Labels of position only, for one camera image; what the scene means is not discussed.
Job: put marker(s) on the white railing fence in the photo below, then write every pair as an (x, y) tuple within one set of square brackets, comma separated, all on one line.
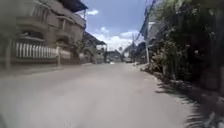
[(35, 51)]

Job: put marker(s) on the utility pole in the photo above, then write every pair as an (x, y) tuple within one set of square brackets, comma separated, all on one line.
[(147, 50)]

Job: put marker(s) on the grey concrete road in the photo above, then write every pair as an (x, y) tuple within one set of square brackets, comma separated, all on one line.
[(100, 96)]

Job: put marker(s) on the building with dark roof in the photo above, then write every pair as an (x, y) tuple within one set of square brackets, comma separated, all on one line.
[(91, 46)]

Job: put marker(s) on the beige multi-storey building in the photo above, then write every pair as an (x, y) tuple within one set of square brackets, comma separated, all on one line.
[(43, 23)]

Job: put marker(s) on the distant building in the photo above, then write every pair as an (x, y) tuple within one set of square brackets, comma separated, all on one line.
[(114, 56)]

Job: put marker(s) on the green trees and bushes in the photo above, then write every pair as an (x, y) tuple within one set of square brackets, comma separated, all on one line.
[(186, 43)]

